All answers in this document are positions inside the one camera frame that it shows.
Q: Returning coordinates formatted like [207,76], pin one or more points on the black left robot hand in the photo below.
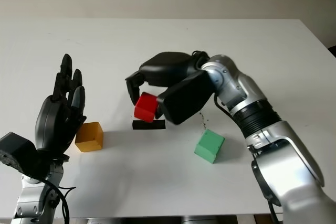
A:
[52,124]

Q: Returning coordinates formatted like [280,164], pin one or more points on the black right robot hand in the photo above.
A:
[168,69]

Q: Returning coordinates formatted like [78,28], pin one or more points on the yellow wooden block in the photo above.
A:
[89,137]

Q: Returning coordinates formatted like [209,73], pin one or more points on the red wooden block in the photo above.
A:
[145,107]

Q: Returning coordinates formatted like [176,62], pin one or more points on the green wooden block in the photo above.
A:
[208,145]

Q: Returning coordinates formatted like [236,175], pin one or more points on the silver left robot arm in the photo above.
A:
[34,203]

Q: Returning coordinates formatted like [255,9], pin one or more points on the black tape strip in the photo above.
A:
[160,125]

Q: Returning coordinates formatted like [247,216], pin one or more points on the grey robot torso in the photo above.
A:
[157,221]

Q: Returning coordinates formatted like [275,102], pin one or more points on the dark chair part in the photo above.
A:
[333,52]

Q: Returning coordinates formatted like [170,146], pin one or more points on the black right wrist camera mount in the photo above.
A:
[183,98]

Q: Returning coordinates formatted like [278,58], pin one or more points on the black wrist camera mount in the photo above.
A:
[15,150]
[183,98]

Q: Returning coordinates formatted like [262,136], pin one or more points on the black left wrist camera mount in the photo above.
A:
[15,150]

